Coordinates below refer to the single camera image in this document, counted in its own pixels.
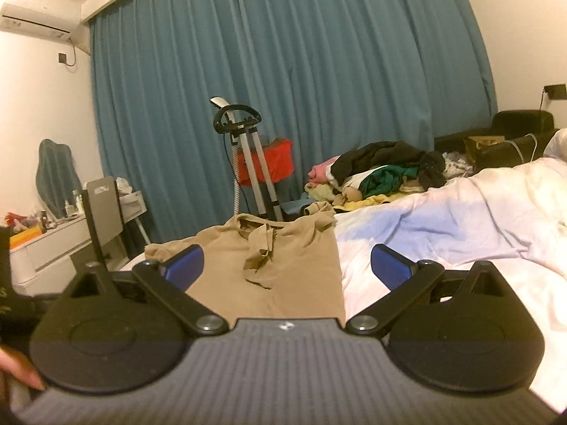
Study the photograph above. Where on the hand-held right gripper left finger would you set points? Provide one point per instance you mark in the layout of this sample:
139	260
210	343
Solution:
184	265

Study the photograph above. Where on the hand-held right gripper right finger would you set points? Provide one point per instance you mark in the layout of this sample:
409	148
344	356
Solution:
390	265

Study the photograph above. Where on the tan shirt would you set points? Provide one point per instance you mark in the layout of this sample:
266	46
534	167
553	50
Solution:
297	274

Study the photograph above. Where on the pile of clothes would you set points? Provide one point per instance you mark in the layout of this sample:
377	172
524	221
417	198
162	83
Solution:
390	155

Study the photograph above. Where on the person's left hand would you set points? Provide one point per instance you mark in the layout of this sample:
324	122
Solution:
20	369

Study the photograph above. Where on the orange box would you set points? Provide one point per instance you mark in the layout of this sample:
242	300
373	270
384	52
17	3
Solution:
26	235

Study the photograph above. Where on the white desk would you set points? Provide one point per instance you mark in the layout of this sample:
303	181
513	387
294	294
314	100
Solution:
48	248

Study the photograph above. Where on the yellow cloth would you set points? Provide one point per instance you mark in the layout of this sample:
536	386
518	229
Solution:
361	203

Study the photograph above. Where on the green garment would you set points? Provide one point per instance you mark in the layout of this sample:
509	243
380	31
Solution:
381	181

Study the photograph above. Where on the white pastel quilt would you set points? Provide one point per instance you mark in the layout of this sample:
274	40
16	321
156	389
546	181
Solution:
465	221

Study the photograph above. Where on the grey chair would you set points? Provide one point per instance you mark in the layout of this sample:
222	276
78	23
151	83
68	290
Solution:
106	212

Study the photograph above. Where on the wavy green mirror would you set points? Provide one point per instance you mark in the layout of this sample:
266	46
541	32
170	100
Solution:
55	177

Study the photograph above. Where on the blue floor cloth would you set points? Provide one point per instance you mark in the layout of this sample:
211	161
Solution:
294	208

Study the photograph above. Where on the pink garment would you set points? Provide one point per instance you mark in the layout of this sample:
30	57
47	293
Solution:
321	170

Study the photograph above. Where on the white patterned cloth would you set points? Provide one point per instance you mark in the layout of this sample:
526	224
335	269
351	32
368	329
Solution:
456	164

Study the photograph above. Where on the garment steamer stand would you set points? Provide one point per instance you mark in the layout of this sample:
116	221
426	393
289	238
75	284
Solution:
248	150

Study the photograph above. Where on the red fabric bag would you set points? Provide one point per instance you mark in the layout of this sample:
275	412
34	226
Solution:
274	164

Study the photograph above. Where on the black sofa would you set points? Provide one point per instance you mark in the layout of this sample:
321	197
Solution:
518	124

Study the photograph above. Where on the blue curtain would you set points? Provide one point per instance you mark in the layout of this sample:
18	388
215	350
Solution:
310	53

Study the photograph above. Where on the white air conditioner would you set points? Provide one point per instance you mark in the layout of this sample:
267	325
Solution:
35	15

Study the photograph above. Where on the black wall socket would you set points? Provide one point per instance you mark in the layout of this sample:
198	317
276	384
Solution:
556	91

